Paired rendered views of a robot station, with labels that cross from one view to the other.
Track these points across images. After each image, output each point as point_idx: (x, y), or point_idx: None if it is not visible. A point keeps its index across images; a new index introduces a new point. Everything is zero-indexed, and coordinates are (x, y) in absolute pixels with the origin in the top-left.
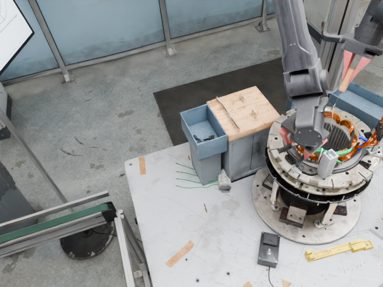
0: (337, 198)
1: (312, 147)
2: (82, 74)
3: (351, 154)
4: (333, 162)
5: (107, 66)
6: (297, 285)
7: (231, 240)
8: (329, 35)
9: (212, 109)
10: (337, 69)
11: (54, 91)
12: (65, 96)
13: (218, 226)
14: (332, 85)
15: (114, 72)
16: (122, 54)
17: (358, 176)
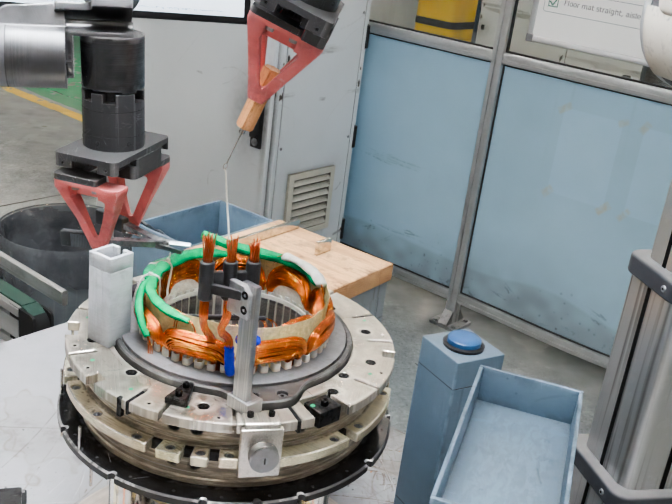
0: (83, 440)
1: (55, 155)
2: (480, 335)
3: (177, 335)
4: (100, 276)
5: (538, 358)
6: None
7: (1, 473)
8: (644, 256)
9: (259, 227)
10: (637, 397)
11: (402, 320)
12: (403, 336)
13: (33, 445)
14: (621, 459)
15: (535, 374)
16: (580, 352)
17: (129, 389)
